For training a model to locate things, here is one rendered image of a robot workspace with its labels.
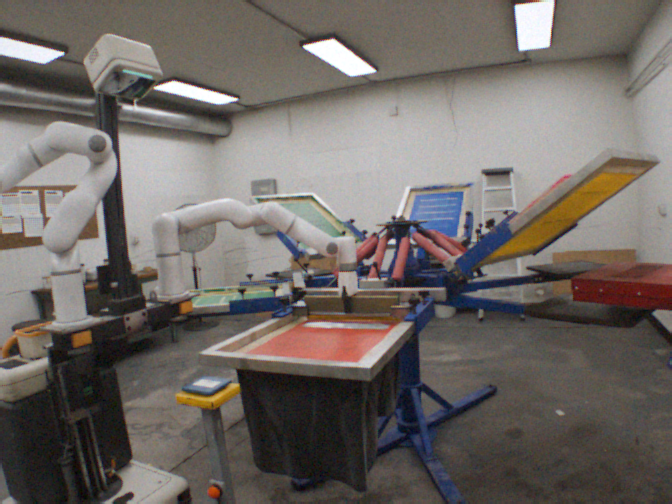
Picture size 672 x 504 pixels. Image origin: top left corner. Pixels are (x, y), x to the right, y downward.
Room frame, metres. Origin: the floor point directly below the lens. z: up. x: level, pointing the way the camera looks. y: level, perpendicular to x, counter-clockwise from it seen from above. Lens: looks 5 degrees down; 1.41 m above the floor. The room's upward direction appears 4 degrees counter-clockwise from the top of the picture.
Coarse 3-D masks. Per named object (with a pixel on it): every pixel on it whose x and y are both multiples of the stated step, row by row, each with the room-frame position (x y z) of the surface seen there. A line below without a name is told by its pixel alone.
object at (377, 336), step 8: (360, 320) 1.85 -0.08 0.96; (400, 320) 1.79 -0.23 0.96; (344, 328) 1.74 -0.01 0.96; (392, 328) 1.68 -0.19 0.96; (376, 336) 1.59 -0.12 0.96; (384, 336) 1.58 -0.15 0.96; (368, 344) 1.50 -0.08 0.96; (376, 344) 1.50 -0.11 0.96; (312, 352) 1.46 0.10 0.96; (320, 352) 1.46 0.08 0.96; (328, 352) 1.45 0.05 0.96; (336, 352) 1.44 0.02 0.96; (352, 352) 1.43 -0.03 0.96; (360, 352) 1.42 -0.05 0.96; (336, 360) 1.36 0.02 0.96; (344, 360) 1.36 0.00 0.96; (352, 360) 1.35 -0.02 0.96
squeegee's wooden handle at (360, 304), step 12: (312, 300) 1.89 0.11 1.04; (324, 300) 1.87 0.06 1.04; (336, 300) 1.85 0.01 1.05; (360, 300) 1.81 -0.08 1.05; (372, 300) 1.79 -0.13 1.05; (384, 300) 1.77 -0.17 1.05; (396, 300) 1.75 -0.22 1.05; (360, 312) 1.81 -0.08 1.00; (372, 312) 1.79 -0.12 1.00; (384, 312) 1.77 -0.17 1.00
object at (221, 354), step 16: (272, 320) 1.81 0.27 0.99; (288, 320) 1.88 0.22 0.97; (240, 336) 1.59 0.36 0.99; (256, 336) 1.66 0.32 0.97; (400, 336) 1.45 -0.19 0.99; (208, 352) 1.41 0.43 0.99; (224, 352) 1.40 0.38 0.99; (384, 352) 1.30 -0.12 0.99; (240, 368) 1.35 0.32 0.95; (256, 368) 1.32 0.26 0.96; (272, 368) 1.30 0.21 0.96; (288, 368) 1.28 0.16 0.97; (304, 368) 1.26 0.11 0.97; (320, 368) 1.24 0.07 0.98; (336, 368) 1.22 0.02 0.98; (352, 368) 1.20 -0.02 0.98; (368, 368) 1.18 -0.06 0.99
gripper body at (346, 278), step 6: (354, 270) 1.81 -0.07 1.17; (342, 276) 1.80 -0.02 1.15; (348, 276) 1.80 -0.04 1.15; (354, 276) 1.84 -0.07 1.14; (342, 282) 1.80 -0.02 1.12; (348, 282) 1.79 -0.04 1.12; (354, 282) 1.83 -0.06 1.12; (342, 288) 1.80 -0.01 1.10; (348, 288) 1.79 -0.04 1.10; (354, 288) 1.83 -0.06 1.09; (348, 294) 1.79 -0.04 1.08
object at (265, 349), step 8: (312, 320) 1.91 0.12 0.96; (320, 320) 1.90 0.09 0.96; (328, 320) 1.89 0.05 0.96; (336, 320) 1.88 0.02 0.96; (344, 320) 1.87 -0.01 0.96; (352, 320) 1.86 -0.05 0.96; (296, 328) 1.79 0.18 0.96; (304, 328) 1.78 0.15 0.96; (312, 328) 1.78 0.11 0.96; (320, 328) 1.77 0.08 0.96; (328, 328) 1.76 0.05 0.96; (336, 328) 1.75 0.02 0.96; (280, 336) 1.69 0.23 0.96; (288, 336) 1.68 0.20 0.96; (264, 344) 1.59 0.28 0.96; (272, 344) 1.59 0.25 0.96; (248, 352) 1.51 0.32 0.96; (256, 352) 1.50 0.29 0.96; (264, 352) 1.50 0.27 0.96; (272, 352) 1.49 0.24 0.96; (280, 352) 1.48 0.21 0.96; (288, 352) 1.48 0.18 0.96; (296, 352) 1.47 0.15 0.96; (304, 352) 1.47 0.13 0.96
